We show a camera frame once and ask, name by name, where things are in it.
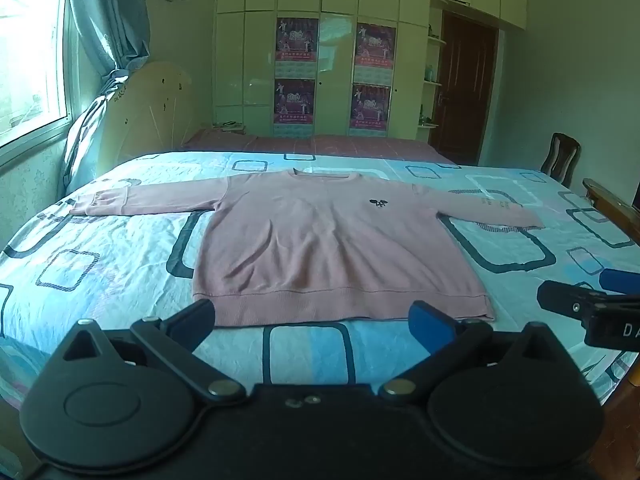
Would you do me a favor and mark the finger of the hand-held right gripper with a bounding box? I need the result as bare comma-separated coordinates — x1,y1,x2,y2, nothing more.
537,280,640,320
600,268,640,295

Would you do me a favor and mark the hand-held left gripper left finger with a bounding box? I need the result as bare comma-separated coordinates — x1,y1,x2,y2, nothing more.
60,299,247,403

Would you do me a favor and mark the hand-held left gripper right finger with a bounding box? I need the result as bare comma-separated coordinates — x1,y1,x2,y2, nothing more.
378,301,571,403

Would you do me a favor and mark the pink sweater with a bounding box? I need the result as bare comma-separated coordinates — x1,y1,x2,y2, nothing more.
70,170,546,328

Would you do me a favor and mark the wooden bed footboard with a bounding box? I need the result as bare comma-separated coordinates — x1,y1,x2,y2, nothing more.
582,178,640,246

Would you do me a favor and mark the blue patterned bedsheet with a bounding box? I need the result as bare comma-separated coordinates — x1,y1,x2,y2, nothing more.
0,150,640,411

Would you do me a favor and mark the dark wooden chair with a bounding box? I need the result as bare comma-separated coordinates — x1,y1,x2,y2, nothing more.
540,132,582,186

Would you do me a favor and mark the cream round headboard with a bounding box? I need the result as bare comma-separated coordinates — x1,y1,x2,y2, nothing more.
97,60,196,171

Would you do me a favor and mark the brown wooden door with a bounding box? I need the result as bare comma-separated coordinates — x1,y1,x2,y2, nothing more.
432,10,501,166

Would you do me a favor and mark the cream corner shelf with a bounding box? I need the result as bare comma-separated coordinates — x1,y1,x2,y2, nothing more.
417,10,448,143

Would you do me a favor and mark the cream wardrobe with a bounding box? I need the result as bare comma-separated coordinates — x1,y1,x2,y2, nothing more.
214,0,528,140

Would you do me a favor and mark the blue curtain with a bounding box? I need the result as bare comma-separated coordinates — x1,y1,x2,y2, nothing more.
62,0,151,196

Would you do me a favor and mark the window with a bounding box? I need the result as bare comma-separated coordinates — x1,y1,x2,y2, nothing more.
0,0,81,148

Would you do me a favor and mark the wall poster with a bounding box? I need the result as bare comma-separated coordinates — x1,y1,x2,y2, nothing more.
350,83,391,136
355,22,397,68
274,78,316,138
276,17,319,63

